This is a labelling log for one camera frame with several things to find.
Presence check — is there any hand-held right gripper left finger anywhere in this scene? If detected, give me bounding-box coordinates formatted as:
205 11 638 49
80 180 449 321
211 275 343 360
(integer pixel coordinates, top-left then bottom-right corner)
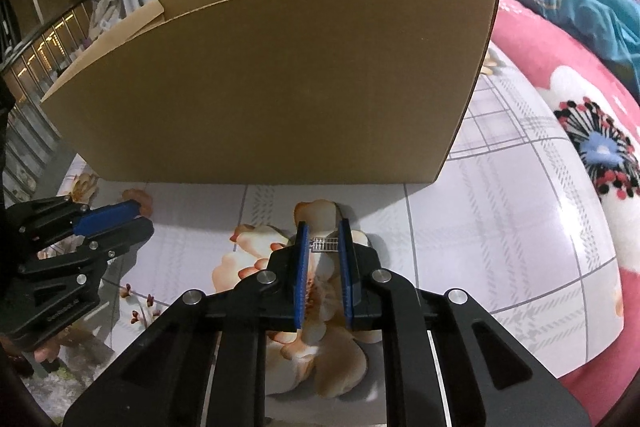
62 221 312 427

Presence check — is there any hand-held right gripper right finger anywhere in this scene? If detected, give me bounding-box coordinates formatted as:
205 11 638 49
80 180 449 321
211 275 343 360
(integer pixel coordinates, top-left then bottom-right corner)
338 218 591 427

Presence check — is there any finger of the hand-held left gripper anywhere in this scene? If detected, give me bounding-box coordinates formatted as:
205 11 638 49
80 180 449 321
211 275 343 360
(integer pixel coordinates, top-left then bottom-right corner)
19 217 155 289
5 196 142 249

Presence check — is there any brown cardboard box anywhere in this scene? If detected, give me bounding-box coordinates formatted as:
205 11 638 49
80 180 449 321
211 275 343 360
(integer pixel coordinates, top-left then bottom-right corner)
39 0 501 185

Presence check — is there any person's left hand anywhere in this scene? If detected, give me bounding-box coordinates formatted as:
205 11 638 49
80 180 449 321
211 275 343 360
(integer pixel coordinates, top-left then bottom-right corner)
36 331 75 365

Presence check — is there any metal railing with lights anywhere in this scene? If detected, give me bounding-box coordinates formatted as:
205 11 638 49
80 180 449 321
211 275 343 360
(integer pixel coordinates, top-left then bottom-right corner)
0 4 96 108

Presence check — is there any pile of pale clothes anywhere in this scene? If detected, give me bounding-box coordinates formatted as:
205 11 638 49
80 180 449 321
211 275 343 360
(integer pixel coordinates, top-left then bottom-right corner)
89 0 126 50

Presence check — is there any pink floral blanket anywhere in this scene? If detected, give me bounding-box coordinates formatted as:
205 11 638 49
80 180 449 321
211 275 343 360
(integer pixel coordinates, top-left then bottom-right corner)
492 0 640 427

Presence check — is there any blue patterned quilt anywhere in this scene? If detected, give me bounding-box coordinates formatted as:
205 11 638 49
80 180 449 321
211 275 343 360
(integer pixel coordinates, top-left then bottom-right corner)
512 0 640 100

